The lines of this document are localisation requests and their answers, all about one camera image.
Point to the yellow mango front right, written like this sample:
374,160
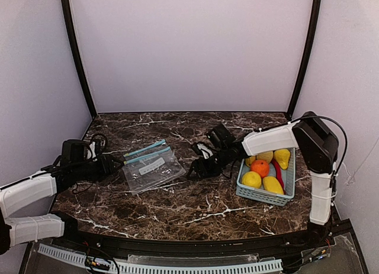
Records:
271,184

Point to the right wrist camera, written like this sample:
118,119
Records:
220,137

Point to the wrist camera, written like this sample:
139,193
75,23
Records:
77,151
220,137

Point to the black frame post right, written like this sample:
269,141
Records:
311,32

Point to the slotted grey cable duct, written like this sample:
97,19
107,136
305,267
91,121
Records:
153,264

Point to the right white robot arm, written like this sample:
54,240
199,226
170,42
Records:
317,143

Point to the orange fruit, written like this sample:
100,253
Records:
261,167

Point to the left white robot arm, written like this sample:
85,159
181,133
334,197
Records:
45,183

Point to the pale yellow potato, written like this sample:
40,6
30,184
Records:
266,156

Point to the black front table rail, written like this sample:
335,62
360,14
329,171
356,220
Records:
114,238

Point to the yellow fruit back left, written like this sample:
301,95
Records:
250,160

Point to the red chili pepper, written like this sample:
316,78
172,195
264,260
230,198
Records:
278,174

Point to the light blue plastic basket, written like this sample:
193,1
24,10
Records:
261,195

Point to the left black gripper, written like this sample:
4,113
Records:
106,163

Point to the clear zip bag blue zipper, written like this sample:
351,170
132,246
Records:
151,170

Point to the round yellow lemon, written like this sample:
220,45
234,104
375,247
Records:
252,179

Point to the black frame post left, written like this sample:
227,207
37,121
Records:
70,29

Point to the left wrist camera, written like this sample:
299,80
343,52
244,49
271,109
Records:
77,151

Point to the black frame post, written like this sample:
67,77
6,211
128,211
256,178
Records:
70,29
311,32

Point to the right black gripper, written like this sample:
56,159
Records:
205,164

